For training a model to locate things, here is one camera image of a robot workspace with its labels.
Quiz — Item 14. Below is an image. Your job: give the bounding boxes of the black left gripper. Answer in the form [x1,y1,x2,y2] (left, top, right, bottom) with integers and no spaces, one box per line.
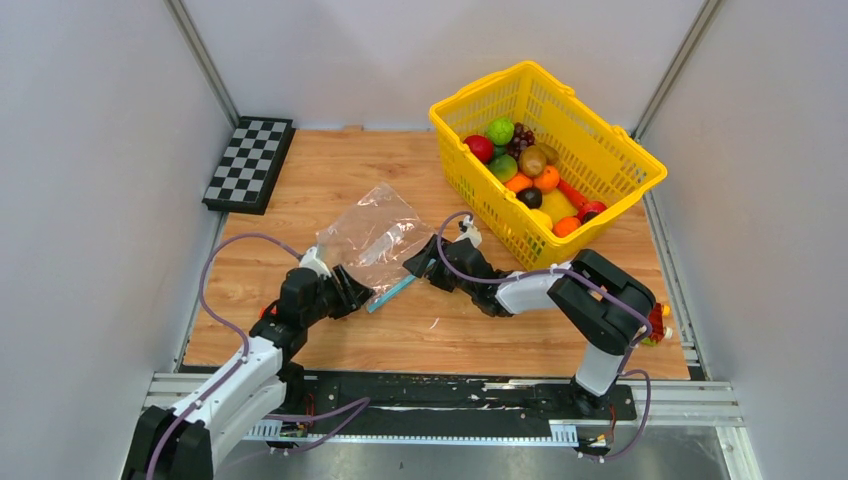
[302,264,375,327]

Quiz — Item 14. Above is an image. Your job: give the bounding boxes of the clear zip top bag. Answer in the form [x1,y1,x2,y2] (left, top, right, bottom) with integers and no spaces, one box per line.
[316,182,434,313]

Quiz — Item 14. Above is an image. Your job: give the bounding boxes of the red toy apple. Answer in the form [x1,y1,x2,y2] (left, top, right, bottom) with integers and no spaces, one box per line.
[463,135,495,164]

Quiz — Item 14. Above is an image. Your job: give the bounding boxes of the brown toy potato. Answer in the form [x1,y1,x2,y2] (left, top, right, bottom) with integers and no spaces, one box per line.
[518,145,548,178]

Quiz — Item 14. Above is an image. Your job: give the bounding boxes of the light green toy cabbage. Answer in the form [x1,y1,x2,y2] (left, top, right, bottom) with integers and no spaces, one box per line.
[484,117,514,146]

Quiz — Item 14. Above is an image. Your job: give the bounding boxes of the yellow plastic basket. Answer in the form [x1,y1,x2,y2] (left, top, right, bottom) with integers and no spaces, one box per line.
[429,61,667,269]

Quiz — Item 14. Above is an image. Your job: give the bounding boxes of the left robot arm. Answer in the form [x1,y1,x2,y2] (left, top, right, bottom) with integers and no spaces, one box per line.
[121,265,374,479]

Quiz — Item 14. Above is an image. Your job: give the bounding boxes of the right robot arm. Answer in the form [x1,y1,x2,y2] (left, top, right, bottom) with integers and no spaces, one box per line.
[403,235,656,418]

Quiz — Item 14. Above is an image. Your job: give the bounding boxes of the green toy mango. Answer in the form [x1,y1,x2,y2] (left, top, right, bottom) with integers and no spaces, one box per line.
[488,154,519,184]

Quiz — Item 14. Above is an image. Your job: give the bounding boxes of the orange toy fruit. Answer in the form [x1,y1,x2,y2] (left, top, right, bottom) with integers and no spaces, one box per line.
[552,216,582,238]

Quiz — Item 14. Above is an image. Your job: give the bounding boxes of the yellow toy lemon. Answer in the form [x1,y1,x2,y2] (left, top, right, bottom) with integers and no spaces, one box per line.
[530,190,577,230]

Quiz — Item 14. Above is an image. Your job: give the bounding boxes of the orange toy tangerine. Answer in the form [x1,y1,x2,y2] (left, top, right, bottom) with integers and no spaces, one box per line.
[533,165,561,194]

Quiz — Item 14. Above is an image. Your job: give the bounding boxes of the black white checkerboard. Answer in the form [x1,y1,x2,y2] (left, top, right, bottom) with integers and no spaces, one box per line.
[202,116,296,215]

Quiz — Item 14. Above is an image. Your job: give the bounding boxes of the dark red toy grapes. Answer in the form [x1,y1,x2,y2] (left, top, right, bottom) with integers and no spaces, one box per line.
[506,122,535,161]

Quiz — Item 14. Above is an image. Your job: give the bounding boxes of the orange toy carrot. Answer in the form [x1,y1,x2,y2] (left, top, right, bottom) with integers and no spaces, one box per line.
[557,179,589,210]

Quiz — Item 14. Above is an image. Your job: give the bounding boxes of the red toy pepper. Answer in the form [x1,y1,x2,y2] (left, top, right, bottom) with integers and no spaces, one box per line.
[577,201,607,224]

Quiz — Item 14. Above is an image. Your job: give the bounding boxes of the small toy on table edge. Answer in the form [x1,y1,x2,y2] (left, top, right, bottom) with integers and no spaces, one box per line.
[641,302,674,347]

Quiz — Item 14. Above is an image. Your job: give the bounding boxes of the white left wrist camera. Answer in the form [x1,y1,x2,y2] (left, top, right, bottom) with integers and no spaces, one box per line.
[298,245,331,278]

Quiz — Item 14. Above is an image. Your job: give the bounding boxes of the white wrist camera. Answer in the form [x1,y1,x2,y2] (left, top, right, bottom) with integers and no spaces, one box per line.
[454,215,482,248]
[298,245,331,278]

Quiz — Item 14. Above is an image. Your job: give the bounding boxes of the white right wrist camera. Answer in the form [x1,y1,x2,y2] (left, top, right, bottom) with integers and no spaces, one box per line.
[454,215,482,248]

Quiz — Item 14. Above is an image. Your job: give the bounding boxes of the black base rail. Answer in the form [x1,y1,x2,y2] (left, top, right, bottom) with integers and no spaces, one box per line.
[274,371,638,440]

